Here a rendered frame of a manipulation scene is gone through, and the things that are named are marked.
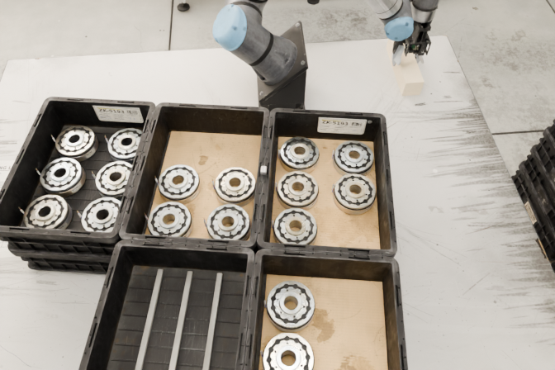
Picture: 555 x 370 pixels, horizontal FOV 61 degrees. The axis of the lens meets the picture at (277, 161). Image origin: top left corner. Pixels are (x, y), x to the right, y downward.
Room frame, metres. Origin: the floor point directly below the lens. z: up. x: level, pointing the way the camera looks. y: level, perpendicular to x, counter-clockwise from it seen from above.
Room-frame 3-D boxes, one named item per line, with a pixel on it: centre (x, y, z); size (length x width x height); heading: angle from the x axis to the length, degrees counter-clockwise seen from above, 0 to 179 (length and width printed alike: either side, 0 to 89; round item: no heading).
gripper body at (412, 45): (1.18, -0.44, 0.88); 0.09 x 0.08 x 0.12; 5
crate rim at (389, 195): (0.62, -0.12, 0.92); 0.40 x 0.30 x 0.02; 176
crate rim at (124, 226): (0.64, 0.18, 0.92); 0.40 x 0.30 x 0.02; 176
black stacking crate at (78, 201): (0.66, 0.48, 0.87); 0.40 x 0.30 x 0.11; 176
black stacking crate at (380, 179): (0.62, -0.12, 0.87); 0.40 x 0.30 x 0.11; 176
